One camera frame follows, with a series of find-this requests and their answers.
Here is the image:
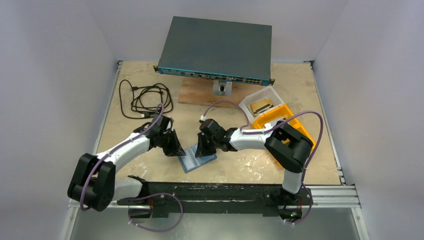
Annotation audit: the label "aluminium frame rail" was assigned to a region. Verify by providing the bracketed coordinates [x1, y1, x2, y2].
[67, 185, 362, 213]

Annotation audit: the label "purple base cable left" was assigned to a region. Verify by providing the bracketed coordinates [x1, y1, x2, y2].
[127, 192, 185, 233]

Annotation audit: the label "grey network switch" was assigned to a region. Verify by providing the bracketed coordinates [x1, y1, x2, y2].
[154, 16, 275, 86]

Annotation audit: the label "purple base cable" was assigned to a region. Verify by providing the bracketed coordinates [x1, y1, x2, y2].
[127, 192, 185, 233]
[283, 185, 316, 226]

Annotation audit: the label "gold cards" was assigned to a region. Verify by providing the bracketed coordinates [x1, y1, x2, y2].
[249, 98, 274, 116]

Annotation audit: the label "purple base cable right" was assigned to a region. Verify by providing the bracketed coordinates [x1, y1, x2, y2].
[283, 185, 316, 226]

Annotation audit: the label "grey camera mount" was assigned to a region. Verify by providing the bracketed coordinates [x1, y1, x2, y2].
[212, 79, 233, 97]

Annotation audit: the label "wooden board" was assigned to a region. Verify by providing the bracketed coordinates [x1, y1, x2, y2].
[178, 77, 264, 106]

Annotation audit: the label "yellow bin middle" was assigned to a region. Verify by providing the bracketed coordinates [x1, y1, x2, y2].
[251, 104, 294, 129]

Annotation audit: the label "blue card holder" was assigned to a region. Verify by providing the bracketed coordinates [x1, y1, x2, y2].
[178, 144, 217, 174]

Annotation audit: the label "yellow bin front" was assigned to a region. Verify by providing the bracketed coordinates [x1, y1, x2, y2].
[273, 117, 317, 168]

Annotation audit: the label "black coiled cable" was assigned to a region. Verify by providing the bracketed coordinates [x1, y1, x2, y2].
[118, 79, 174, 120]

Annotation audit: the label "white plastic bin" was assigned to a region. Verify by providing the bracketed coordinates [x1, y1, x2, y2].
[239, 86, 285, 124]

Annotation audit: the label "yellow bin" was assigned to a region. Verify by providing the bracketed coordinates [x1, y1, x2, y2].
[273, 117, 317, 168]
[251, 104, 294, 129]

